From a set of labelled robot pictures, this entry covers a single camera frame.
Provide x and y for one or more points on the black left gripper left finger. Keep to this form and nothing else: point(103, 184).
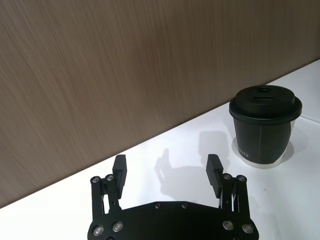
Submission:
point(119, 175)

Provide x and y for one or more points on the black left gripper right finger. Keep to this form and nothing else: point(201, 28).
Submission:
point(214, 175)

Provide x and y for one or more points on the white round coaster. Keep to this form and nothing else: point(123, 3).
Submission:
point(287, 156)

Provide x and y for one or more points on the black paper cup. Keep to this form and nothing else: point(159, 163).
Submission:
point(262, 142)

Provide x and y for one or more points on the black plastic cup lid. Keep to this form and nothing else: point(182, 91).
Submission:
point(265, 105)

